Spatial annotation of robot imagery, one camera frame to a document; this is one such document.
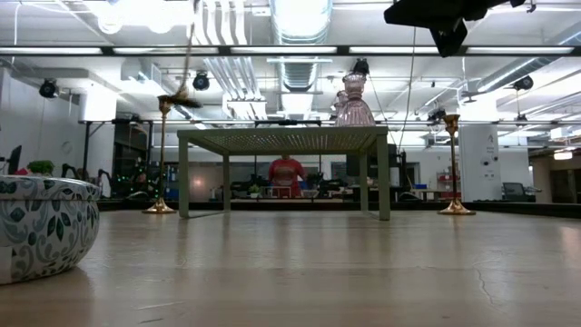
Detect dark computer monitor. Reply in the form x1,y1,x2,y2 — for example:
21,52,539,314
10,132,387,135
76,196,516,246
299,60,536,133
6,144,23,176

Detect green perforated metal shelf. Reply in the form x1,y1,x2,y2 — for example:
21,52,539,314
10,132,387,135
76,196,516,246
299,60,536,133
176,125,391,223

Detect pink ribbed glass candle holder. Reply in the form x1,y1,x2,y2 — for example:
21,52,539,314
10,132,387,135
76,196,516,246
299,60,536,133
334,73,378,128
332,89,350,115

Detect silver ceiling duct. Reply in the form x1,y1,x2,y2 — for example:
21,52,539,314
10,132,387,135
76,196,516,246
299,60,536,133
270,0,335,120

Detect thin hanging cable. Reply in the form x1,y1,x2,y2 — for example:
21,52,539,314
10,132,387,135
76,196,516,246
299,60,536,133
397,26,418,154

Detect person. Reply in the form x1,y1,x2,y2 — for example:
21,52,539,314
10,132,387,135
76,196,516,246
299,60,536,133
267,155,308,199

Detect white column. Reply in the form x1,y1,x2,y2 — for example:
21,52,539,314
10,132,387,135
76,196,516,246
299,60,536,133
458,124,503,203

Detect teal leaf patterned candle tin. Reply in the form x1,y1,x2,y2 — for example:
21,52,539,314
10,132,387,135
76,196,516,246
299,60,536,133
0,174,102,286

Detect black office chair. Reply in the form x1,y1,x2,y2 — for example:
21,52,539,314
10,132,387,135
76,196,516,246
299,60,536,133
501,181,537,203

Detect black aluminium table frame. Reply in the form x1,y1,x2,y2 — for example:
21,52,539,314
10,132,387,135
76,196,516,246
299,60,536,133
97,199,581,220

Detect small background green plant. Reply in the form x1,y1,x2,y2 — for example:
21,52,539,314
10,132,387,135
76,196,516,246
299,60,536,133
25,159,56,177

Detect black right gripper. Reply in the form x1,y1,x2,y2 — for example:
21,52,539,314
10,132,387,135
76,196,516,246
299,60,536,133
383,0,527,58

